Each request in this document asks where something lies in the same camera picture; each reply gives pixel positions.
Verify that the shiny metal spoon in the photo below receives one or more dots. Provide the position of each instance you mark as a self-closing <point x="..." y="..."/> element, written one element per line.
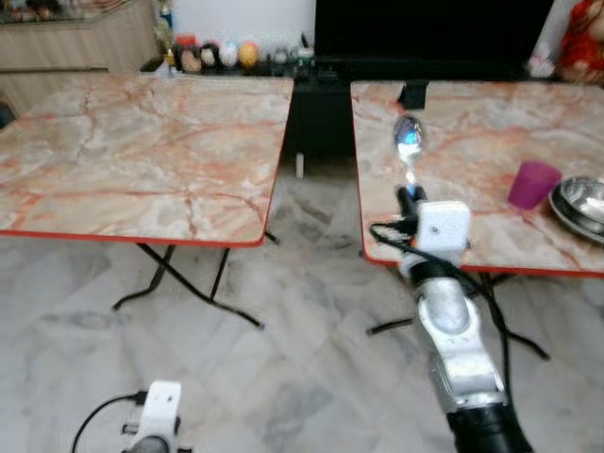
<point x="409" y="137"/>

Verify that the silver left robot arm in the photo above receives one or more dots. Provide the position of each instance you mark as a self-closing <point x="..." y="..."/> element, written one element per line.
<point x="151" y="445"/>

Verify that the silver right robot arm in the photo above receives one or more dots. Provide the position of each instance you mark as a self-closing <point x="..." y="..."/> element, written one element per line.
<point x="458" y="340"/>

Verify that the small black box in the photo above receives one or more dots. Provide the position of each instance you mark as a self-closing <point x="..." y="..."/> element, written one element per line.
<point x="413" y="93"/>

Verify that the marble top folding table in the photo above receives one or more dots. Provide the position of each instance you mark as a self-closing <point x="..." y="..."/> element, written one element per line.
<point x="491" y="123"/>
<point x="142" y="156"/>

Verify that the purple plastic cup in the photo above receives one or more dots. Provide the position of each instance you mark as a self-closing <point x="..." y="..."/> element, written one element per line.
<point x="533" y="185"/>

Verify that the stainless steel bowl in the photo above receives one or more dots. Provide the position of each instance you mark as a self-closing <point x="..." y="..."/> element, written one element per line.
<point x="582" y="203"/>

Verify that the black flat screen television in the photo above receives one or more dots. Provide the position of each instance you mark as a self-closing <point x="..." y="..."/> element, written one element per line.
<point x="434" y="26"/>

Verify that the orange decorative egg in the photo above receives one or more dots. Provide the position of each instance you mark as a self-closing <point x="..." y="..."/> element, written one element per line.
<point x="248" y="54"/>

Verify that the white decorative egg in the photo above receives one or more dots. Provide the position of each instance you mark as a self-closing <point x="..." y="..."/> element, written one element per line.
<point x="228" y="54"/>

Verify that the red dressed doll figure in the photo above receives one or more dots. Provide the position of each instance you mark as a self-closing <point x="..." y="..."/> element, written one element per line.
<point x="583" y="42"/>

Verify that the dark decorative egg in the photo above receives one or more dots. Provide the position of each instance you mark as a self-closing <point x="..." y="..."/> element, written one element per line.
<point x="209" y="56"/>

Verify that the brown decorative egg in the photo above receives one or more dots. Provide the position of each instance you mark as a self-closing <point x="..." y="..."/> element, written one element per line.
<point x="190" y="58"/>

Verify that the small golden trophy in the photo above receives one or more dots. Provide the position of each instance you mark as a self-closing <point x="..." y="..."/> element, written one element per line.
<point x="169" y="42"/>

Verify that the light wooden cabinet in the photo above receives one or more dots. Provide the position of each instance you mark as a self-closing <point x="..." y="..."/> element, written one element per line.
<point x="75" y="47"/>

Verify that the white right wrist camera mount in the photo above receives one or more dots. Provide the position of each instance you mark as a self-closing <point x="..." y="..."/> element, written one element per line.
<point x="444" y="226"/>

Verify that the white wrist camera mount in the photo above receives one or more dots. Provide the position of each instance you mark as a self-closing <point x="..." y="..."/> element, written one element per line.
<point x="444" y="226"/>
<point x="162" y="406"/>

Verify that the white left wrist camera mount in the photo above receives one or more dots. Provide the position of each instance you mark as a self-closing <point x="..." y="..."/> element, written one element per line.
<point x="162" y="406"/>

